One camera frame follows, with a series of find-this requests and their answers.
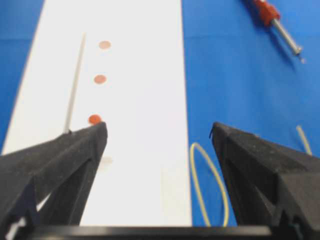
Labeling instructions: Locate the blue table cloth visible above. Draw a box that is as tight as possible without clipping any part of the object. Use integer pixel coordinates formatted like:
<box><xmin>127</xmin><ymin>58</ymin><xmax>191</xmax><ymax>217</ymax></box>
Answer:
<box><xmin>0</xmin><ymin>0</ymin><xmax>320</xmax><ymax>227</ymax></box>

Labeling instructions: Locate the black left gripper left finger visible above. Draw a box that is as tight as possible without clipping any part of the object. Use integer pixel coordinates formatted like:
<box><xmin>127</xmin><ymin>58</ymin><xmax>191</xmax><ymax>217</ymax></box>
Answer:
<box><xmin>0</xmin><ymin>122</ymin><xmax>108</xmax><ymax>239</ymax></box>

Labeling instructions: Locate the large white base board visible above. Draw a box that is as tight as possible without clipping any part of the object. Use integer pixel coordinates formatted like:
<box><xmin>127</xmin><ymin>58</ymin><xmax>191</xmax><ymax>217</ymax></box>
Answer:
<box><xmin>2</xmin><ymin>0</ymin><xmax>192</xmax><ymax>227</ymax></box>

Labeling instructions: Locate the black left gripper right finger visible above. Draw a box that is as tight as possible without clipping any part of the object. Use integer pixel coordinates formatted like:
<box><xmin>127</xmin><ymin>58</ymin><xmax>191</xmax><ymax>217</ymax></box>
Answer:
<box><xmin>209</xmin><ymin>122</ymin><xmax>320</xmax><ymax>240</ymax></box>

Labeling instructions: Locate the orange handled soldering iron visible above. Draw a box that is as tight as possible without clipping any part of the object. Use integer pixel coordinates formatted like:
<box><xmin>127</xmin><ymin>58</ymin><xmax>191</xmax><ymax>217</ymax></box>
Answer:
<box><xmin>240</xmin><ymin>0</ymin><xmax>306</xmax><ymax>65</ymax></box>

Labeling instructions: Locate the yellow solder wire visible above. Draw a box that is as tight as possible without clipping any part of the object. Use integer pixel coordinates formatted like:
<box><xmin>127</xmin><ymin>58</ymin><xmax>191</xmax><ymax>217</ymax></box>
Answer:
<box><xmin>189</xmin><ymin>124</ymin><xmax>313</xmax><ymax>228</ymax></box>

